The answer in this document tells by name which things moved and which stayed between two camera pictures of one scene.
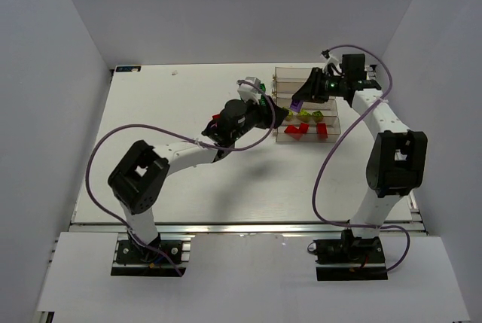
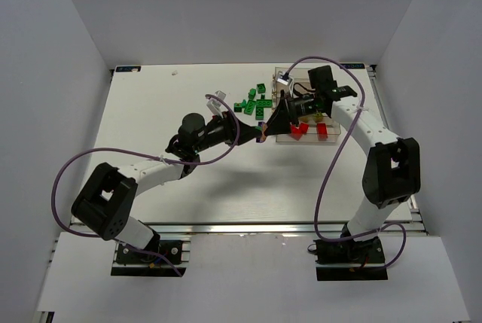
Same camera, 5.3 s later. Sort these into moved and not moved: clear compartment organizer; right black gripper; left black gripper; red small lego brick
Moved: right black gripper; left black gripper
Not moved: clear compartment organizer; red small lego brick
